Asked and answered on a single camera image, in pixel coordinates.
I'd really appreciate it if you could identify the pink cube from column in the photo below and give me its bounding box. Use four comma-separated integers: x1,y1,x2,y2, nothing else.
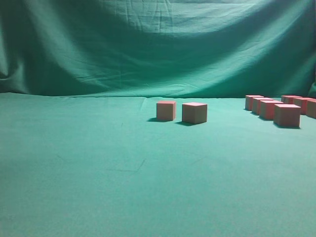
157,101,176,121

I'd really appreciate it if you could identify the pink cube column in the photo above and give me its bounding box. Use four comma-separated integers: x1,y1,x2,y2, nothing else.
293,97,315,115
245,95,263,111
259,100,283,120
182,102,208,124
306,100,316,119
252,97,273,115
274,104,301,127
281,95,300,104

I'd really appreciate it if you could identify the green cloth backdrop and cover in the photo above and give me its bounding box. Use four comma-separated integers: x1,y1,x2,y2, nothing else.
0,0,316,237

